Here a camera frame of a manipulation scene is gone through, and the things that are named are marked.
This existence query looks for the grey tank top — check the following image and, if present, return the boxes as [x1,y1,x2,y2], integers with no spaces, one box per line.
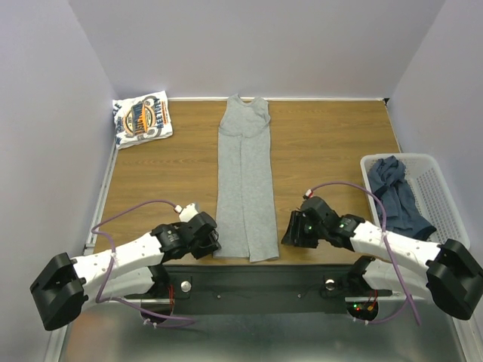
[214,94,279,262]

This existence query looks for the white printed tank top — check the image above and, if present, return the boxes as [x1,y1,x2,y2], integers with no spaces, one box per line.
[112,90,174,150]

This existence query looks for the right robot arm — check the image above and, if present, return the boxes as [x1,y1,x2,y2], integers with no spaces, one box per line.
[281,196,482,321]

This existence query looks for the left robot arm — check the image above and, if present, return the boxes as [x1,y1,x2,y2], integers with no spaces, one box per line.
[29,212,220,331]

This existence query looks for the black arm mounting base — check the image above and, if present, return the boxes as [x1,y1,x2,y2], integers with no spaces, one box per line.
[123,264,393,316]

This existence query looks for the navy blue tank top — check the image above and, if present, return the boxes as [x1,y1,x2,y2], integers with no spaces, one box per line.
[368,155,436,241]

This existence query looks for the white plastic laundry basket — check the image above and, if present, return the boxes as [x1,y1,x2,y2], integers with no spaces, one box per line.
[360,153,470,249]

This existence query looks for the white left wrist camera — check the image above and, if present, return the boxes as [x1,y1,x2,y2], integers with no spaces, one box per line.
[174,203,200,222]

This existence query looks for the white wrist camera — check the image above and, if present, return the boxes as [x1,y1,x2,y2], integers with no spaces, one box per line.
[303,189,314,200]
[174,203,200,222]

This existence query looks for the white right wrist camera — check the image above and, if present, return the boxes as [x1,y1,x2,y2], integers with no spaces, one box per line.
[303,189,314,200]

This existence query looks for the aluminium frame rail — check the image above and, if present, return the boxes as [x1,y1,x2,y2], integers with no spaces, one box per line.
[45,241,471,362]

